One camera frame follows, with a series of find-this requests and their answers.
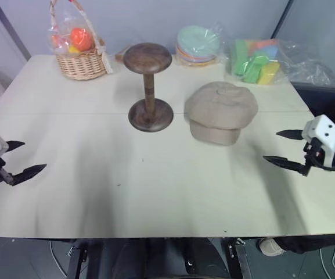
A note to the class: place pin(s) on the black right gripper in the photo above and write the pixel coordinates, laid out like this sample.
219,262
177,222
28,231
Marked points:
313,148

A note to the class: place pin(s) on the beige newsboy cap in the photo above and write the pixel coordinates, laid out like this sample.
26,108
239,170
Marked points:
221,110

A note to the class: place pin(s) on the dark wooden hat stand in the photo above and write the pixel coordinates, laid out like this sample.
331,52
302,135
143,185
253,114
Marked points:
148,59

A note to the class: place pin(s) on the black cabinet beside table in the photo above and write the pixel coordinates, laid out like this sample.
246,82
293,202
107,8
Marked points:
329,104

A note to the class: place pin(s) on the yellow foam block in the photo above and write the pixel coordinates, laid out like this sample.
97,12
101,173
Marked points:
268,73

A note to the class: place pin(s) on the clear plastic bag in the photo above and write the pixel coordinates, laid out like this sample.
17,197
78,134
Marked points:
303,67

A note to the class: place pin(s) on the dark person's trouser leg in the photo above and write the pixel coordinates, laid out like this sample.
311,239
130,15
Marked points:
315,242

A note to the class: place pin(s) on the blue foam block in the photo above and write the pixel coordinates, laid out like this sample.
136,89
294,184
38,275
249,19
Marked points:
267,51

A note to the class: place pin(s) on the beige person's shoe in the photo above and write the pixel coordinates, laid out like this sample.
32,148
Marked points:
270,247

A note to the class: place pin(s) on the orange foam block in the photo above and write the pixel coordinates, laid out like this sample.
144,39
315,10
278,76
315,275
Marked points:
264,44

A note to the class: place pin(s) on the yellow toy fruit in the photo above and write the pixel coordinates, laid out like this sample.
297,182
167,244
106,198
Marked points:
73,49

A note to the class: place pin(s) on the orange toy fruit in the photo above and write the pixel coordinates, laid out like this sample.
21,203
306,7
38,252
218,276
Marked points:
81,39

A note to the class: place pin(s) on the stack of pastel plates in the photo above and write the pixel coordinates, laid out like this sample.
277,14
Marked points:
197,43

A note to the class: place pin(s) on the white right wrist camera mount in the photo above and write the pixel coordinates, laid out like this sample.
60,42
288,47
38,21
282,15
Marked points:
325,130

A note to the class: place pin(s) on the black table leg frame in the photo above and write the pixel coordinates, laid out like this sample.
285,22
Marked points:
77,258
238,258

